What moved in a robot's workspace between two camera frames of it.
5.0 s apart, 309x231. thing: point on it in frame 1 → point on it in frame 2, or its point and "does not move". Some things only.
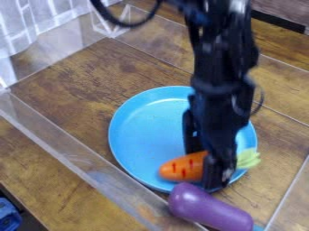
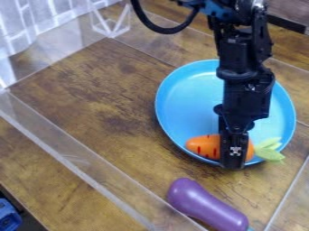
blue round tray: (146, 136) → (189, 91)
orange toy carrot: (185, 168) → (206, 146)
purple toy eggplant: (191, 205) does not move
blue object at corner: (11, 218) does not move
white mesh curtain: (27, 17) does not move
